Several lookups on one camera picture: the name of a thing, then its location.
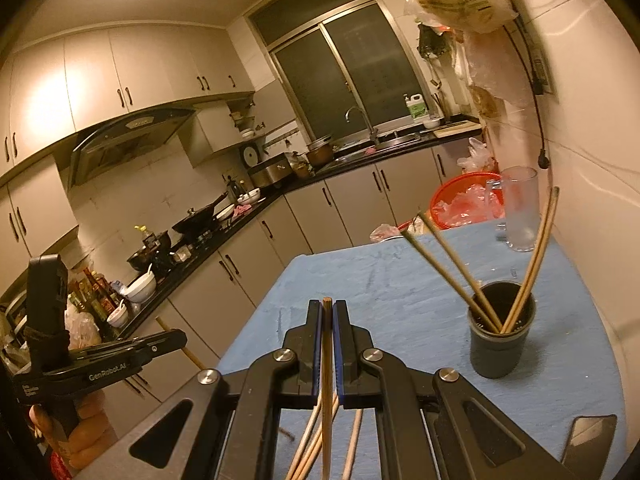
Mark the beige upper cabinets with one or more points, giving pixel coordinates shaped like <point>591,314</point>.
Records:
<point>90,75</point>

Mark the boxy metal appliance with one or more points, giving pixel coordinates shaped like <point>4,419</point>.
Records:
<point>270,172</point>

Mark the black wok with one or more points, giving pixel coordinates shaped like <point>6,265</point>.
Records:
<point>197,220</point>

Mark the slim wooden chopstick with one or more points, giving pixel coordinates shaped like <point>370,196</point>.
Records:
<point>534,260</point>
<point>450,260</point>
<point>541,260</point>
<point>440,273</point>
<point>327,340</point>
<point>195,359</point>

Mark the wooden cutting board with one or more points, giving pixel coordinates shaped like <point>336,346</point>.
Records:
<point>457,130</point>

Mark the yellow oil bottle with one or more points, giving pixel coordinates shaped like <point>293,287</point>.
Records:
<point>144,235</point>

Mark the dark kettle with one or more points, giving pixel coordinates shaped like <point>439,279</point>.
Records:
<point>233,189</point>

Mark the dark range hood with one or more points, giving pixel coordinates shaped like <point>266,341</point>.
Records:
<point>125,135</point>

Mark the pink cloth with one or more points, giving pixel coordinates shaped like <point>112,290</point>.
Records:
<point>243,210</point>

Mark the cluster of sauce bottles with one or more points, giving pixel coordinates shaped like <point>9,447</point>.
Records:
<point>95,295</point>

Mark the round dial kitchen scale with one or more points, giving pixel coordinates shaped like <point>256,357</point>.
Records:
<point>250,154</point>

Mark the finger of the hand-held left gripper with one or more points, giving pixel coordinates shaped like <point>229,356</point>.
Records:
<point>160,345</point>

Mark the white plastic bag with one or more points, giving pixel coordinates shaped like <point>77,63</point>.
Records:
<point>477,157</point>

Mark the steel sink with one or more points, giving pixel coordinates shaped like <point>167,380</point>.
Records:
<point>395,140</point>

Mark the pinkish plastic bag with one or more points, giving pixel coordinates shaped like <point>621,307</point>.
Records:
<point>387,232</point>

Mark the frosted glass mug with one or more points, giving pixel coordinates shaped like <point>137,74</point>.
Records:
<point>520,210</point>

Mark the beige base cabinets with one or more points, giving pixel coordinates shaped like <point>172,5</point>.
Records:
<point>300,230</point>

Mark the white patterned bowl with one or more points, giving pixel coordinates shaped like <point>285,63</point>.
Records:
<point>119,316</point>

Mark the wall power outlet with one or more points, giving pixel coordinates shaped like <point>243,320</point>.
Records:
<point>542,70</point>

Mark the small white bowl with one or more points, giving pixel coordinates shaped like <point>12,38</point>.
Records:
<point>432,123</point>

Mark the black kitchen countertop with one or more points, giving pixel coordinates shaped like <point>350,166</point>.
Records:
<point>350,162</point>

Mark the copper pot with lid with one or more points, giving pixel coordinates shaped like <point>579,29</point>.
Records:
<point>320,155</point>

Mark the blue tablecloth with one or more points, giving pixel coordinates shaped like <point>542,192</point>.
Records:
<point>400,300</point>

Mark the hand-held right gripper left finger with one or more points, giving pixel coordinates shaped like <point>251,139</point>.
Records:
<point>316,350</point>

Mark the countertop chopstick caddy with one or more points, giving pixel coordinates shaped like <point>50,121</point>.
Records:
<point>439,105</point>

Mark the group of wooden chopsticks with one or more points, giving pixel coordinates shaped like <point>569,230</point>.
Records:
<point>302,460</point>

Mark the dark perforated utensil holder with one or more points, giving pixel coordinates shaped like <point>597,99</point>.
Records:
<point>500,355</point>

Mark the green label detergent bottle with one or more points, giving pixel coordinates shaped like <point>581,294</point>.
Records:
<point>415,107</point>

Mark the red plastic basket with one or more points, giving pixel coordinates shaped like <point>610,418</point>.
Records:
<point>445,195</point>

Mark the black cooking pan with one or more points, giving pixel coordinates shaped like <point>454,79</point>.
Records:
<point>147,257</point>

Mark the wall dish shelf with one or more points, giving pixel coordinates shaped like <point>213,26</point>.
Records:
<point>246,125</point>

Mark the kitchen window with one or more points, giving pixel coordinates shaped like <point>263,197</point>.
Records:
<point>310,85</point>

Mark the clear plastic bag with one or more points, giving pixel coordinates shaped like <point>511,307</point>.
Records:
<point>467,210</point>

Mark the hanging clear plastic bags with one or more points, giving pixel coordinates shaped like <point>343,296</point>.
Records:
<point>480,70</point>

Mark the person's left hand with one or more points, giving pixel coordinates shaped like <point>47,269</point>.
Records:
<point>95,425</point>

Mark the large white bowl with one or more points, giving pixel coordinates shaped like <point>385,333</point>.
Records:
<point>140,290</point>

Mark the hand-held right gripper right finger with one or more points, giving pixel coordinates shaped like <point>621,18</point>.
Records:
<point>339,350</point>

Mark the chrome faucet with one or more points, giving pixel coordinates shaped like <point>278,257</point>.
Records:
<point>370,127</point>

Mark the black smartphone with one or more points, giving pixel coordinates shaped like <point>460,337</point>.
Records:
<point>590,437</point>

